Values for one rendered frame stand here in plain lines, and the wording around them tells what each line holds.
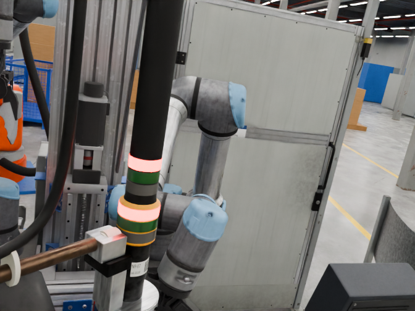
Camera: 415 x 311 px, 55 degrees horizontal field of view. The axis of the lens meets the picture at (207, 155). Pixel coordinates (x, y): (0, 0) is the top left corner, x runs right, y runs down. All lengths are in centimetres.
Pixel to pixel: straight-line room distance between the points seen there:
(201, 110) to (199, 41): 123
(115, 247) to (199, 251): 31
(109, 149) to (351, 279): 85
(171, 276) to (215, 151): 51
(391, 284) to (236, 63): 153
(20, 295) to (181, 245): 26
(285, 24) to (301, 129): 64
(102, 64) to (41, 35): 728
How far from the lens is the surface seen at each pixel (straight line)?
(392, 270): 122
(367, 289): 111
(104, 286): 45
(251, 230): 269
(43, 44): 862
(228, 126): 108
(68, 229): 141
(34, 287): 63
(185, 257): 70
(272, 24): 239
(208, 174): 119
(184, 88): 105
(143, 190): 41
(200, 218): 68
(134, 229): 42
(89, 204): 142
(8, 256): 37
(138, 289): 47
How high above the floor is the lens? 174
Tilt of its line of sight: 15 degrees down
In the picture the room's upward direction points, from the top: 10 degrees clockwise
